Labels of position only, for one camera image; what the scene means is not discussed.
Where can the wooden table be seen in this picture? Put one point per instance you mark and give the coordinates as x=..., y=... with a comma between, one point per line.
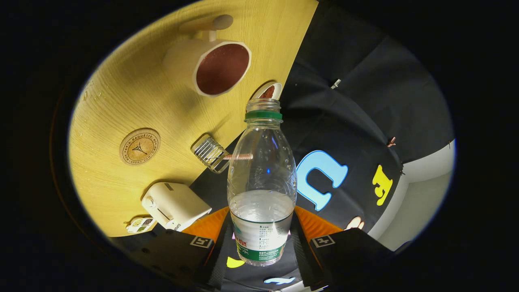
x=121, y=101

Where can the white toaster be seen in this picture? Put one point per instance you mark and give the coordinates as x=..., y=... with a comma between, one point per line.
x=178, y=205

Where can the silver clip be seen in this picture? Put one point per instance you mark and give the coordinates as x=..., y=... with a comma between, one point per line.
x=335, y=84

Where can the white divided dish with beans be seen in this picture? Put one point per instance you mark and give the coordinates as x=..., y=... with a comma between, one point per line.
x=142, y=224

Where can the round cork coaster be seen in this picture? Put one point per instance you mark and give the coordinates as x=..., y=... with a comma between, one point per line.
x=140, y=147

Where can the brown sausage piece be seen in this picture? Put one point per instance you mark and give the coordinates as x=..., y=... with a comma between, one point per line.
x=267, y=92

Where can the clear plastic juice bottle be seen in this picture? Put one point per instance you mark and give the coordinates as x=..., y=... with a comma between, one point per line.
x=261, y=174

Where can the pink clip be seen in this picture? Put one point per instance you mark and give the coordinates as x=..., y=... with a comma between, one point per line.
x=391, y=142

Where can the white round plate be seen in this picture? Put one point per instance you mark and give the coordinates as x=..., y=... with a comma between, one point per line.
x=277, y=91

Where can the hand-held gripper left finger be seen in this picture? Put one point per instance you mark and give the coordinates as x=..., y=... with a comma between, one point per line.
x=215, y=259

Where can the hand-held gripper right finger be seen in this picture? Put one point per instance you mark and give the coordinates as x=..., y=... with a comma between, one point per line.
x=302, y=255

